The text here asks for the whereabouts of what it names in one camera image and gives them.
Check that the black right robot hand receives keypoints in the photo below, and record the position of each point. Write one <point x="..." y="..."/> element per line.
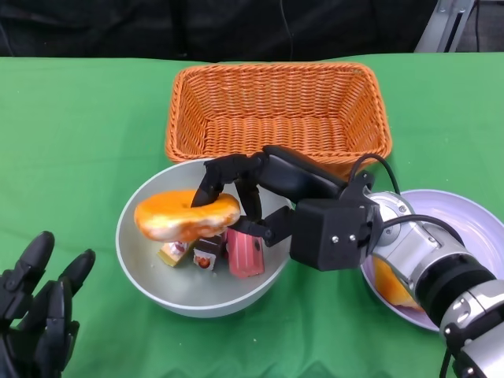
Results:
<point x="299" y="177"/>

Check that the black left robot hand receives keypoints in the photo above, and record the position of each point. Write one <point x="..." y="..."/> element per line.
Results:
<point x="31" y="334"/>

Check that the orange donut bread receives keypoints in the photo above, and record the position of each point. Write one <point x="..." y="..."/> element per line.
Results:
<point x="169" y="216"/>

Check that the plump orange croissant bread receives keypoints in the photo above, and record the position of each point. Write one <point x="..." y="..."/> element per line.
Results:
<point x="388" y="283"/>

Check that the grey round bowl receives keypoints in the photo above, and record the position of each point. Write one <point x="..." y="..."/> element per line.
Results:
<point x="189" y="291"/>

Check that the orange wicker basket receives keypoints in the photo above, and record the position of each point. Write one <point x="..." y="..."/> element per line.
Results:
<point x="275" y="130"/>

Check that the pink layered cake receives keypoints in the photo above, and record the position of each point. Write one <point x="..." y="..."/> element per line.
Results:
<point x="244" y="252"/>

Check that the pink brown striped cake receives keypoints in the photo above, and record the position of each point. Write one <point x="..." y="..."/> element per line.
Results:
<point x="204" y="252"/>

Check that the yellow cake slice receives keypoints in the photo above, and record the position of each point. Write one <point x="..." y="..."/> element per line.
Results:
<point x="173" y="254"/>

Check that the lavender round plate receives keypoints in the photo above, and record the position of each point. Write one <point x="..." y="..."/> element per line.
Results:
<point x="453" y="212"/>

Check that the black backdrop cloth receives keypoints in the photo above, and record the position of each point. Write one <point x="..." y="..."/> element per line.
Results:
<point x="157" y="31"/>

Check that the green tablecloth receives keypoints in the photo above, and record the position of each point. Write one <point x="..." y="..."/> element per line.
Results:
<point x="98" y="138"/>

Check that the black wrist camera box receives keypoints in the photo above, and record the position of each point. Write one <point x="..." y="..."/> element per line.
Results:
<point x="330" y="236"/>

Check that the grey metal frame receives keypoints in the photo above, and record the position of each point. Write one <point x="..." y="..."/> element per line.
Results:
<point x="441" y="27"/>

